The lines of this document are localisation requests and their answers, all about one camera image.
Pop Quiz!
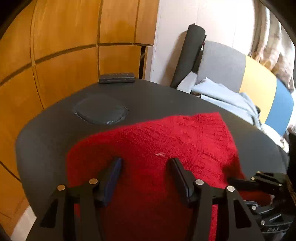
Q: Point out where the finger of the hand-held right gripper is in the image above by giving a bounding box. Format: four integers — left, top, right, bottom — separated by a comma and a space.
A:
228, 171, 287, 193
243, 200, 292, 235

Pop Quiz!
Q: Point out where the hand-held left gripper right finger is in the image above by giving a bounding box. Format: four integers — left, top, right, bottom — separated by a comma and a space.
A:
168, 158, 265, 241

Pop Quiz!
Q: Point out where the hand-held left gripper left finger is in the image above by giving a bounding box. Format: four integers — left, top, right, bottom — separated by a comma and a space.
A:
28, 157, 122, 241

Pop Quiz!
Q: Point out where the red knitted sweater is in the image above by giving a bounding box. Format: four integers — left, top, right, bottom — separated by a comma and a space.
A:
66, 112, 273, 241

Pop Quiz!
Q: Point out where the white printed pillow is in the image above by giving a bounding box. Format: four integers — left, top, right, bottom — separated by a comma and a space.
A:
261, 124, 289, 152

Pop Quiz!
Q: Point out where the light blue-grey garment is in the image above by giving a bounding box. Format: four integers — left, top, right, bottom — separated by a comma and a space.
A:
177, 72, 263, 130

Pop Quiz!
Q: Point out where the black flat box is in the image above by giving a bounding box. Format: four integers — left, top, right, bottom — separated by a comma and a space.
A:
99, 72, 136, 84

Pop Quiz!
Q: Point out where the wooden wardrobe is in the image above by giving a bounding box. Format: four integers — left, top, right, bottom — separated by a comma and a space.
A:
0, 0, 160, 234

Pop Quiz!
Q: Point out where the grey yellow blue padded panel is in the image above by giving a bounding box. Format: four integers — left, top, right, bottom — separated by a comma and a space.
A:
196, 40, 294, 137

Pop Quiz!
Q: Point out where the rolled black mat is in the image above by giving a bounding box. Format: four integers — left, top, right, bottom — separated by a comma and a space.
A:
171, 24, 207, 88

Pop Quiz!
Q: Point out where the beige patterned curtain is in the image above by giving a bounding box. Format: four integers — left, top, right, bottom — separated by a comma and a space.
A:
248, 0, 296, 90

